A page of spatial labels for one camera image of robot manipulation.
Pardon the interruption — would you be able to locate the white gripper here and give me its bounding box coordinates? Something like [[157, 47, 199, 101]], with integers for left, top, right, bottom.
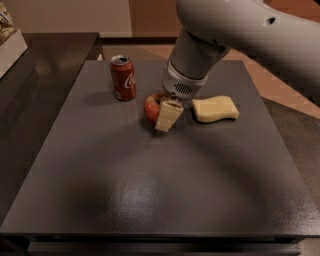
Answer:
[[155, 61, 208, 132]]

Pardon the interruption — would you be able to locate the red coke can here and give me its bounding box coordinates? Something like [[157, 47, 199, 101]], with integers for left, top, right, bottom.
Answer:
[[110, 55, 136, 101]]

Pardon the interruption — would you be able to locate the white box on counter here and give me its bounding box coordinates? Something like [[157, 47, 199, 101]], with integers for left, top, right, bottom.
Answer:
[[0, 5, 28, 78]]

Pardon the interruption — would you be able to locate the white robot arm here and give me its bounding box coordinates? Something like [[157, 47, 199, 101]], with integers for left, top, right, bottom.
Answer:
[[155, 0, 320, 132]]

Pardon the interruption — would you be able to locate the yellow sponge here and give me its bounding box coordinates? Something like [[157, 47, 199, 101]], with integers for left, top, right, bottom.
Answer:
[[192, 96, 239, 123]]

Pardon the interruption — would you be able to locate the red apple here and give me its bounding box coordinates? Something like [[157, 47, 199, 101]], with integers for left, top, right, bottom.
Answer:
[[143, 93, 167, 126]]

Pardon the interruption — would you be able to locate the dark side counter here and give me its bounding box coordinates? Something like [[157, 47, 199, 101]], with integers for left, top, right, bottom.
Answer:
[[0, 33, 98, 224]]

